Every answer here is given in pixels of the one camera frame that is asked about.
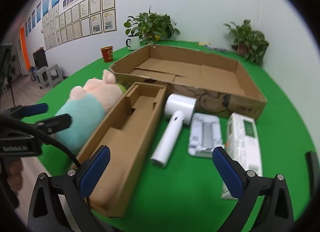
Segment white product box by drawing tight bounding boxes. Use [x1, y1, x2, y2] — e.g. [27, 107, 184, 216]
[221, 112, 263, 200]

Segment colourful packets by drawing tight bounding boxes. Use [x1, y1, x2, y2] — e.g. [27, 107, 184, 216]
[197, 42, 227, 52]

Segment narrow cardboard insert tray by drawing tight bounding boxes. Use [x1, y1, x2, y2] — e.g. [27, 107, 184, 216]
[70, 82, 168, 219]

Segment grey plastic stool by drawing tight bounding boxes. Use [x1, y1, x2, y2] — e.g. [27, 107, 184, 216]
[46, 64, 64, 88]
[36, 67, 50, 89]

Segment white enamel mug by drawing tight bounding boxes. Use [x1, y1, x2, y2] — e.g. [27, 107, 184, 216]
[126, 35, 141, 51]

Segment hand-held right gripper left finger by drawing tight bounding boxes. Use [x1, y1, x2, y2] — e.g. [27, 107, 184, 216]
[27, 145, 111, 232]

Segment orange wall banner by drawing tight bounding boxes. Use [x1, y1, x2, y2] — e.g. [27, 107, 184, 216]
[20, 27, 29, 75]

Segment dark stand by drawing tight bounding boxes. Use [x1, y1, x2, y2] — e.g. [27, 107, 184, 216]
[0, 43, 13, 93]

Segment large cardboard box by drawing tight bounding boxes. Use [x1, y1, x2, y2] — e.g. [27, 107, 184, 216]
[109, 44, 267, 122]

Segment wall of framed certificates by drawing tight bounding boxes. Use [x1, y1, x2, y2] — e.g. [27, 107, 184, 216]
[41, 0, 117, 51]

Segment white plastic holder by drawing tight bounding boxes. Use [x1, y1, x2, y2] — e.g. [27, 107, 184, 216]
[187, 112, 225, 158]

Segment black cabinet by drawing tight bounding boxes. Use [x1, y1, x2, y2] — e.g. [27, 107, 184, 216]
[32, 50, 48, 69]

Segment potted plant in brown pot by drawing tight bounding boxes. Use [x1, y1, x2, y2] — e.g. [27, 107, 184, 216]
[223, 20, 270, 66]

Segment leafy green potted plant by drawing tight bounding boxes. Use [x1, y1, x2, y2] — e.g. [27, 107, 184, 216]
[124, 6, 181, 45]

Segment red paper cup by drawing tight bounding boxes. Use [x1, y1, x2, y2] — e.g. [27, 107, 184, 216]
[100, 46, 114, 63]

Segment black cable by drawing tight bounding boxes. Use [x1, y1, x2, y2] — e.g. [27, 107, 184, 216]
[0, 113, 82, 168]

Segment white hair dryer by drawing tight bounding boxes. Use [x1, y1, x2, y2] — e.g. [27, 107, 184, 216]
[150, 93, 197, 168]

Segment person's left hand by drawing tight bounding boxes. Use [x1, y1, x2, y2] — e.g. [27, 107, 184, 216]
[7, 160, 23, 190]

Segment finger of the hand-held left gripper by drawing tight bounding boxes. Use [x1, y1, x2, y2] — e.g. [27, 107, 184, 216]
[11, 103, 49, 119]
[36, 113, 73, 134]

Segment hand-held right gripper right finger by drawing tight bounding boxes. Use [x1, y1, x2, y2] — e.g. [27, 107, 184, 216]
[212, 146, 295, 232]

